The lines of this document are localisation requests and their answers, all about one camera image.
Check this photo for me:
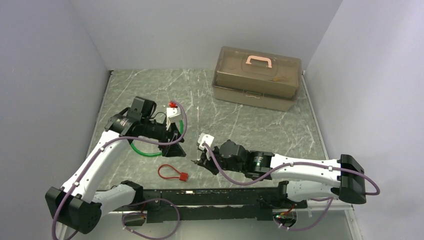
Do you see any red cable lock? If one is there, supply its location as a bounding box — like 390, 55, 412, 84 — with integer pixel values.
157, 164, 189, 182

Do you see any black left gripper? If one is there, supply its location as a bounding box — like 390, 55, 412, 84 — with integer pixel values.
141, 116, 186, 157

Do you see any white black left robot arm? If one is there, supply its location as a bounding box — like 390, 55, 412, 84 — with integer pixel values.
45, 96, 188, 239

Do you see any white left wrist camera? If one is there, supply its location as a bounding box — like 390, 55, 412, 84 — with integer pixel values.
165, 101, 183, 130

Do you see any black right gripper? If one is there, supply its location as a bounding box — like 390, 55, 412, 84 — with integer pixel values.
197, 144, 246, 175

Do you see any beige plastic toolbox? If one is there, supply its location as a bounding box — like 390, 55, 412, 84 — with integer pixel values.
211, 46, 302, 112

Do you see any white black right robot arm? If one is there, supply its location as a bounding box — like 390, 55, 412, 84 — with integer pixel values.
195, 137, 367, 208

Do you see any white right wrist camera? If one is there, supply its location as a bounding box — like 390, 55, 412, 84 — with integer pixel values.
197, 133, 215, 160

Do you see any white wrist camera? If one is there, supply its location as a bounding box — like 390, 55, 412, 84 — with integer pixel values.
165, 101, 183, 130
197, 133, 215, 160

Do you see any green cable loop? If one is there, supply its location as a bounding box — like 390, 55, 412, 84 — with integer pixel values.
129, 119, 185, 158

